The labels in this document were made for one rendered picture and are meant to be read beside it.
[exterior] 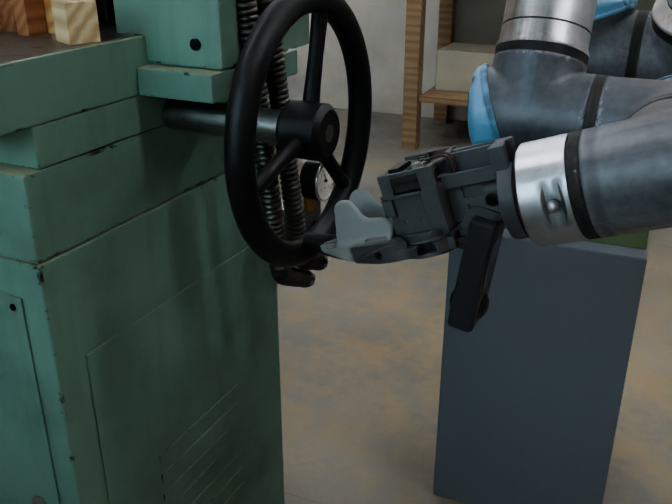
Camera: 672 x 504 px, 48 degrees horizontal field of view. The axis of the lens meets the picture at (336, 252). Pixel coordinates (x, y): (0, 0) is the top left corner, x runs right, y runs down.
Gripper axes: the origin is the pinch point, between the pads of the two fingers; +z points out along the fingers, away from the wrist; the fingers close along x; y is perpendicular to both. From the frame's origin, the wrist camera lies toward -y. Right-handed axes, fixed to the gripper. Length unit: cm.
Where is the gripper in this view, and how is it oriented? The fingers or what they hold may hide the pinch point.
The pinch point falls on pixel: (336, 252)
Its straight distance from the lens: 75.8
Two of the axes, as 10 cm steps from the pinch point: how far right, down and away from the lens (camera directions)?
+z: -8.5, 1.4, 5.2
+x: -4.4, 3.6, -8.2
